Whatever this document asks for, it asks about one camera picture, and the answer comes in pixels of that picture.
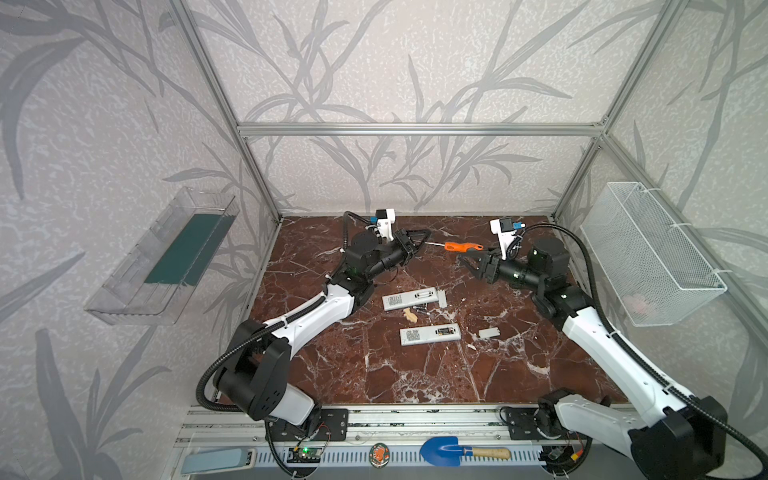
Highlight orange handle screwdriver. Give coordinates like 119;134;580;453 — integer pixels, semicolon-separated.
426;241;484;253

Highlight white battery cover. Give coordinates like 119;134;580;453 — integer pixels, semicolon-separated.
478;327;500;339
437;290;447;309

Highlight white remote control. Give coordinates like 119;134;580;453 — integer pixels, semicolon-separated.
382;287;439;311

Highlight white remote control face up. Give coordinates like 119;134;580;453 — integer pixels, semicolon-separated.
400;324;461;346

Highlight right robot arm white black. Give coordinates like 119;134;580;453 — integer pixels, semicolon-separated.
458;237;727;479

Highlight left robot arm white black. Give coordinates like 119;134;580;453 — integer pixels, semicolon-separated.
195;229;431;438

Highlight small wooden animal figure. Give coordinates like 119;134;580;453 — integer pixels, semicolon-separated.
403;308;418;324

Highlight pink object in basket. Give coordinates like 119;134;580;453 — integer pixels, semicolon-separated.
622;294;653;315

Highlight round orange badge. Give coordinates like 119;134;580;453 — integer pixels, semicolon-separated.
368;443;391;469

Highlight small green circuit board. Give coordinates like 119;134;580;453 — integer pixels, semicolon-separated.
286;447;324;464

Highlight grey blue flat device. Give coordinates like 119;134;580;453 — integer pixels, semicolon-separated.
180;448;256;476

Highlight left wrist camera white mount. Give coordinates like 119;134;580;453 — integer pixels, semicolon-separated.
370;208;396;242

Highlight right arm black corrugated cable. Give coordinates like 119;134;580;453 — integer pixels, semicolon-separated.
509;223;768;480

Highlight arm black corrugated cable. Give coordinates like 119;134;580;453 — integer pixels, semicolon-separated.
509;223;768;480
195;211;373;414

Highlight white wire mesh basket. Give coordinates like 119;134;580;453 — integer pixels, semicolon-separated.
581;182;728;327

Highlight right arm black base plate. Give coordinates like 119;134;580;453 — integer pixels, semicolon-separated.
499;406;547;441

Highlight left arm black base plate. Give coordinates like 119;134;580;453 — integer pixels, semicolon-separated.
265;407;350;442

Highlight right small electronics board wires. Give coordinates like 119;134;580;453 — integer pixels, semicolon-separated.
539;443;586;469

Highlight blue toy shovel wooden handle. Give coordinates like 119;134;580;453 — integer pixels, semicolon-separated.
419;436;512;467

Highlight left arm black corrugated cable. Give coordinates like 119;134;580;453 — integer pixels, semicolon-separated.
195;211;373;414

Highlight clear plastic wall bin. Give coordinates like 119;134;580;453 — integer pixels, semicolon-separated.
85;187;240;326

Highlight aluminium frame rail front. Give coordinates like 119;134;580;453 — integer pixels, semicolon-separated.
173;403;682;448

